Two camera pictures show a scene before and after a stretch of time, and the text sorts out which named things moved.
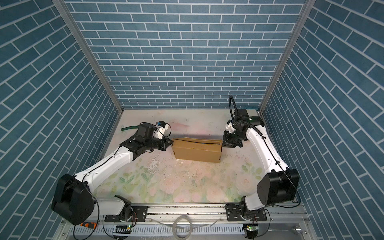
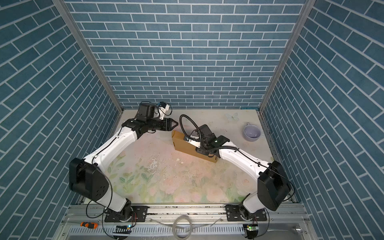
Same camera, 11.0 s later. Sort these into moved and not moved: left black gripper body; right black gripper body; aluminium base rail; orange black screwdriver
Moved: left black gripper body; right black gripper body
Not moved: orange black screwdriver; aluminium base rail
